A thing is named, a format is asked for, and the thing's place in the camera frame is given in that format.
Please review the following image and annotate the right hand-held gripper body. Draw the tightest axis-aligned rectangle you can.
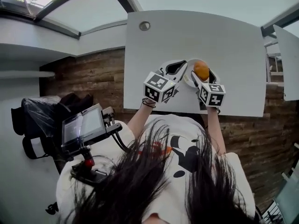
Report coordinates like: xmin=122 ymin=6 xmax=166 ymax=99
xmin=198 ymin=81 xmax=227 ymax=112

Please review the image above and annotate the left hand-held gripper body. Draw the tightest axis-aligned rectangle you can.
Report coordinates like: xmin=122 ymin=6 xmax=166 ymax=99
xmin=143 ymin=68 xmax=181 ymax=104

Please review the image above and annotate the brown potato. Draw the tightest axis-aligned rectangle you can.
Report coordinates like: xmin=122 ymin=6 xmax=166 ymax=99
xmin=193 ymin=61 xmax=210 ymax=81

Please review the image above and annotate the small white plate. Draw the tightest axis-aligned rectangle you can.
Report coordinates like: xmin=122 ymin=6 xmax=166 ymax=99
xmin=184 ymin=58 xmax=220 ymax=88

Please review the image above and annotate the person's right forearm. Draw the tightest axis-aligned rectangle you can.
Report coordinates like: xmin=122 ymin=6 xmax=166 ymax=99
xmin=205 ymin=106 xmax=227 ymax=156

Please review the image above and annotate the person's left forearm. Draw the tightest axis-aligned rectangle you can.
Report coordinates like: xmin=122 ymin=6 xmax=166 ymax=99
xmin=127 ymin=101 xmax=156 ymax=140

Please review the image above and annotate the large white table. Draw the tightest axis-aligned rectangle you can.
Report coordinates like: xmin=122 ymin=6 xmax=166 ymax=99
xmin=123 ymin=10 xmax=267 ymax=118

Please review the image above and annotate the white printed t-shirt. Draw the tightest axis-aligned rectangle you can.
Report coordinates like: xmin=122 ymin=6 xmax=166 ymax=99
xmin=56 ymin=114 xmax=256 ymax=224

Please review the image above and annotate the small white table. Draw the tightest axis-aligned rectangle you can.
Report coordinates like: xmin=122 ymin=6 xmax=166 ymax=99
xmin=273 ymin=24 xmax=299 ymax=102

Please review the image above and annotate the black mounted monitor screen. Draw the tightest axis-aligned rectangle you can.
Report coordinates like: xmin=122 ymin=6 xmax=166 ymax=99
xmin=62 ymin=103 xmax=106 ymax=149

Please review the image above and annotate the black jacket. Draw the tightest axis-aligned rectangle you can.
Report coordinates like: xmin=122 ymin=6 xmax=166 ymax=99
xmin=57 ymin=92 xmax=94 ymax=121

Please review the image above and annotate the grey framed window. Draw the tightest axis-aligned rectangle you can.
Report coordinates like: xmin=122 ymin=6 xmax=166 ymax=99
xmin=0 ymin=0 xmax=143 ymax=39

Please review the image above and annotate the black office chair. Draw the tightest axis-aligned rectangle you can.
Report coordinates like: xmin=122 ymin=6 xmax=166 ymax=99
xmin=11 ymin=92 xmax=94 ymax=160

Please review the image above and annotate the black wrist hair tie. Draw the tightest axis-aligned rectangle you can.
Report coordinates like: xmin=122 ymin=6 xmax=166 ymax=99
xmin=141 ymin=98 xmax=157 ymax=109

